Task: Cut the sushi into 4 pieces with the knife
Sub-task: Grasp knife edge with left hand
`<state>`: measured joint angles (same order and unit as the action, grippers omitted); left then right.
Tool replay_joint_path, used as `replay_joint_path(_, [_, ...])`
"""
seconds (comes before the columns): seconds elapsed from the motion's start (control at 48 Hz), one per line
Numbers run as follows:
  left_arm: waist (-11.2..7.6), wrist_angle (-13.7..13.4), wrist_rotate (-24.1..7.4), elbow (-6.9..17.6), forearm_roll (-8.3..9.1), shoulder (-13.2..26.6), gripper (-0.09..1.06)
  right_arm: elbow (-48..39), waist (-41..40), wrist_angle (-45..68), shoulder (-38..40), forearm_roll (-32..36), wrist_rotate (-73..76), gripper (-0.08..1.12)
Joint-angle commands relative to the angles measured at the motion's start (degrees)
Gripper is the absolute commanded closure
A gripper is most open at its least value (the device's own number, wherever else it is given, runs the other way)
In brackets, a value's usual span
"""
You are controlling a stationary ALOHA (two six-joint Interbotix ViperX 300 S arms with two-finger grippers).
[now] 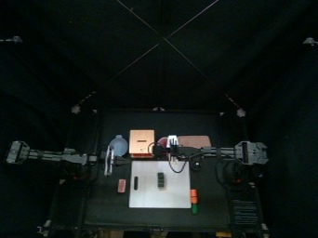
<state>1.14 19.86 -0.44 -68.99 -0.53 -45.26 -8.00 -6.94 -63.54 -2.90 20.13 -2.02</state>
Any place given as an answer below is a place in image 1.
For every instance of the orange toy carrot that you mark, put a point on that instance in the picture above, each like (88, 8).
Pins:
(194, 200)

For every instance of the white cutting board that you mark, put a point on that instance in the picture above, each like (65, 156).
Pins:
(174, 192)

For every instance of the grey frame bracket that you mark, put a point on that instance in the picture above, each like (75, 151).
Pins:
(75, 108)
(15, 39)
(158, 109)
(240, 112)
(309, 41)

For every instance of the pinkish brown board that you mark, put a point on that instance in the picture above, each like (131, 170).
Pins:
(195, 141)

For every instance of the dark green sushi roll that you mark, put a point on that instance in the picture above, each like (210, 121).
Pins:
(160, 180)

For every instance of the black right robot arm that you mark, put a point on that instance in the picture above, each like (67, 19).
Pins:
(243, 152)

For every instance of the black toy knife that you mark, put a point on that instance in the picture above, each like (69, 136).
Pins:
(135, 183)

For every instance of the red round toy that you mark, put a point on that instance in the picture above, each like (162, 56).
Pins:
(162, 142)

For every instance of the light blue round plate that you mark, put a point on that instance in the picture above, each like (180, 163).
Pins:
(119, 146)

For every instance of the silver metal tongs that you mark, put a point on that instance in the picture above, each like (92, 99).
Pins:
(108, 162)

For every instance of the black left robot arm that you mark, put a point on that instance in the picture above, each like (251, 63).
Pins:
(45, 155)

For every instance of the small pink red block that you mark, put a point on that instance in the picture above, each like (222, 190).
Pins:
(122, 186)

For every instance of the orange copper box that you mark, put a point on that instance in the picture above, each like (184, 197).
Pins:
(142, 144)

